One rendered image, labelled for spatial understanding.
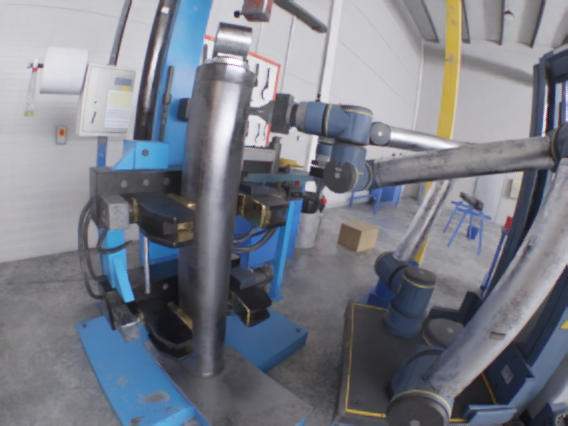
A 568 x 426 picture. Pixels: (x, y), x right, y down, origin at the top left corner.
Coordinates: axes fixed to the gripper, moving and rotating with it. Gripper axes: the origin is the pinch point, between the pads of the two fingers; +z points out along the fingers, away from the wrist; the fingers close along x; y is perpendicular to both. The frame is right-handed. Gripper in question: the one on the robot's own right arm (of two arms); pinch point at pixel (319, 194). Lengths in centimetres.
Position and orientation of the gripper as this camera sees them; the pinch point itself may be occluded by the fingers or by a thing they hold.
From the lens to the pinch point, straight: 136.5
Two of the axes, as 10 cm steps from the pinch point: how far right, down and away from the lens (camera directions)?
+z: -1.5, 9.6, 2.5
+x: -7.6, -2.8, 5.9
